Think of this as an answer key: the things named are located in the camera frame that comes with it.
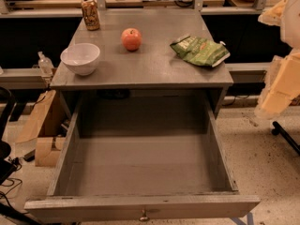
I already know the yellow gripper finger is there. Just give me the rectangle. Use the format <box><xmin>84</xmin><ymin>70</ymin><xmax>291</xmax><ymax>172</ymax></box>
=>
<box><xmin>254</xmin><ymin>52</ymin><xmax>300</xmax><ymax>119</ymax></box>
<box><xmin>258</xmin><ymin>0</ymin><xmax>289</xmax><ymax>26</ymax></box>

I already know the red apple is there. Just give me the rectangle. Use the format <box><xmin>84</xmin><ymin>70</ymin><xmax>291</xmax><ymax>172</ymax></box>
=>
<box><xmin>121</xmin><ymin>28</ymin><xmax>142</xmax><ymax>52</ymax></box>

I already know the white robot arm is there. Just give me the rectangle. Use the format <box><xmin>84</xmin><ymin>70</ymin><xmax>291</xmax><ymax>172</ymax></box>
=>
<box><xmin>254</xmin><ymin>0</ymin><xmax>300</xmax><ymax>119</ymax></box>

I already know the open grey drawer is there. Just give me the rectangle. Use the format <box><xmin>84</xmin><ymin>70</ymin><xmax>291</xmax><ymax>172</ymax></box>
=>
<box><xmin>25</xmin><ymin>91</ymin><xmax>260</xmax><ymax>223</ymax></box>

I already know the brass drawer knob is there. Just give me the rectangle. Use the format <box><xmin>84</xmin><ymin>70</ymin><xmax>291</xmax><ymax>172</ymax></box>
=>
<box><xmin>139</xmin><ymin>209</ymin><xmax>150</xmax><ymax>222</ymax></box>

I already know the black chair base leg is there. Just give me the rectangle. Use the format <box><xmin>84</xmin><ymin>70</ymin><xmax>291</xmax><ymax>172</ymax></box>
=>
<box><xmin>271</xmin><ymin>121</ymin><xmax>300</xmax><ymax>156</ymax></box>

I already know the green chip bag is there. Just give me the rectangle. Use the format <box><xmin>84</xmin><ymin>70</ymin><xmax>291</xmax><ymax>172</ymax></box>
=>
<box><xmin>170</xmin><ymin>35</ymin><xmax>231</xmax><ymax>68</ymax></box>

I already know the grey wooden cabinet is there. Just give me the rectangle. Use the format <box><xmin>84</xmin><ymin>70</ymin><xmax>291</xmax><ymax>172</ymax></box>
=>
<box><xmin>51</xmin><ymin>8</ymin><xmax>233</xmax><ymax>113</ymax></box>

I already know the orange drink can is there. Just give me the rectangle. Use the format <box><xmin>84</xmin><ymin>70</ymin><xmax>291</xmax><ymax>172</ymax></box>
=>
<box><xmin>82</xmin><ymin>0</ymin><xmax>100</xmax><ymax>31</ymax></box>

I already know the white bowl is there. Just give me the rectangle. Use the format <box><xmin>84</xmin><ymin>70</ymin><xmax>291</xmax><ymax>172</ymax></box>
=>
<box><xmin>60</xmin><ymin>43</ymin><xmax>100</xmax><ymax>76</ymax></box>

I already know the clear plastic bottle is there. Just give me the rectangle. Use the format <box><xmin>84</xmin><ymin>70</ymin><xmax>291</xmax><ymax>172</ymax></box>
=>
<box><xmin>37</xmin><ymin>52</ymin><xmax>53</xmax><ymax>76</ymax></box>

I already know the brown cardboard box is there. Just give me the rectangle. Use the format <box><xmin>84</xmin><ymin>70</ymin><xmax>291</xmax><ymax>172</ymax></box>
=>
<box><xmin>16</xmin><ymin>90</ymin><xmax>67</xmax><ymax>167</ymax></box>

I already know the black office chair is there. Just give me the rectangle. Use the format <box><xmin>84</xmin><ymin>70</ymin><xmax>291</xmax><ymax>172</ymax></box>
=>
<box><xmin>0</xmin><ymin>86</ymin><xmax>20</xmax><ymax>186</ymax></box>

